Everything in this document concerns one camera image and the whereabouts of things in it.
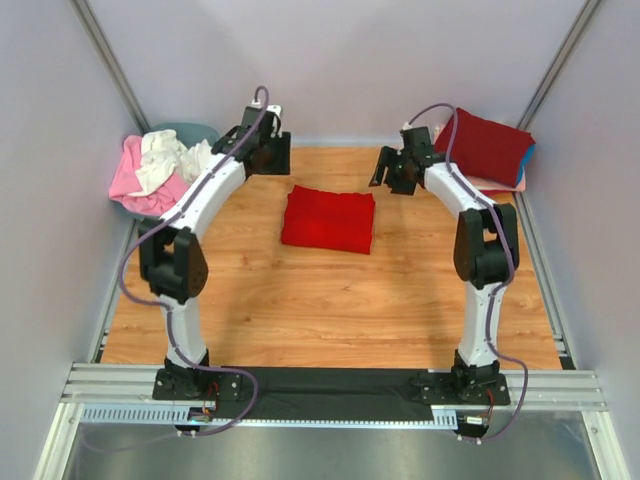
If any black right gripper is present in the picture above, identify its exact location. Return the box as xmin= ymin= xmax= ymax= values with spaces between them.
xmin=369 ymin=147 xmax=415 ymax=197

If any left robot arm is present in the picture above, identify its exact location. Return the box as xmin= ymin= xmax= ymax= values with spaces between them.
xmin=138 ymin=102 xmax=291 ymax=401

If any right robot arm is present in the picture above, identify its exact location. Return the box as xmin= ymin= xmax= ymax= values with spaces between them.
xmin=370 ymin=124 xmax=519 ymax=405

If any grey laundry basket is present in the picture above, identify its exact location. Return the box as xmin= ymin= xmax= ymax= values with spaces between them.
xmin=150 ymin=122 xmax=220 ymax=148

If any dark red folded t-shirt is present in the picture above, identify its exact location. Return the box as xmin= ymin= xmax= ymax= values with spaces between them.
xmin=451 ymin=108 xmax=536 ymax=186

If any light pink folded t-shirt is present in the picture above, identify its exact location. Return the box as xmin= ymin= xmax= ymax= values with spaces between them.
xmin=466 ymin=174 xmax=526 ymax=192

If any magenta folded t-shirt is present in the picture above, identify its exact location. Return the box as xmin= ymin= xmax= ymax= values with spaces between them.
xmin=483 ymin=190 xmax=519 ymax=198

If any white crumpled t-shirt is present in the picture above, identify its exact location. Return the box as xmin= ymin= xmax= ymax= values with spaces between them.
xmin=133 ymin=129 xmax=211 ymax=197

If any blue folded t-shirt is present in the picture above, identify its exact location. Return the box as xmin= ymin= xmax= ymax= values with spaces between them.
xmin=516 ymin=143 xmax=536 ymax=191

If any pink crumpled t-shirt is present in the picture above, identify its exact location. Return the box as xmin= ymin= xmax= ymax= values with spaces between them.
xmin=108 ymin=135 xmax=189 ymax=217

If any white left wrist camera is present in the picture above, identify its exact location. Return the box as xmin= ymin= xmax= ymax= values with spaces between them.
xmin=249 ymin=100 xmax=283 ymax=120

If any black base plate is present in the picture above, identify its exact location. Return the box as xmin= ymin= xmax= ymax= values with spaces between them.
xmin=152 ymin=364 xmax=510 ymax=418

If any perforated cable duct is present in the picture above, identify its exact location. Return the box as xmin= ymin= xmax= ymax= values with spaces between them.
xmin=80 ymin=403 xmax=458 ymax=431

